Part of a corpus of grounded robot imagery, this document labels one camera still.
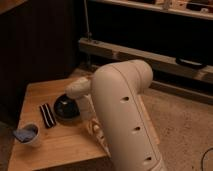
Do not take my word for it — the black white striped sponge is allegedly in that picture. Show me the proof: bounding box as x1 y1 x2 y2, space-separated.
39 103 56 129

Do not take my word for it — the light wooden table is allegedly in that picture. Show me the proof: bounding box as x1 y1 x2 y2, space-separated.
7 75 114 171

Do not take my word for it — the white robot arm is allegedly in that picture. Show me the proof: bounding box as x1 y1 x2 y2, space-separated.
65 60 167 171

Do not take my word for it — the black handle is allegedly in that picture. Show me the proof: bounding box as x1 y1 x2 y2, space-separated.
175 58 207 70

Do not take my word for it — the white shelf with items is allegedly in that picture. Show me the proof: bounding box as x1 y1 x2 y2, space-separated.
90 0 213 21

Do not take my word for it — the black round bowl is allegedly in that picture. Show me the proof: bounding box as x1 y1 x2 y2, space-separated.
53 94 80 121

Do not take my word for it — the blue cloth in cup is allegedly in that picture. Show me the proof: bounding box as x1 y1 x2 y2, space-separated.
13 129 37 143

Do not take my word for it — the metal pole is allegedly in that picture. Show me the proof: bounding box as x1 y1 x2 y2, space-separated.
83 0 92 41

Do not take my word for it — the white cup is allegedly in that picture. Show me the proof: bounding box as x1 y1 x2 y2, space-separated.
20 123 41 147

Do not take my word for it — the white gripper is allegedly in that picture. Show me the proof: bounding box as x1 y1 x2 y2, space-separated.
77 95 96 136

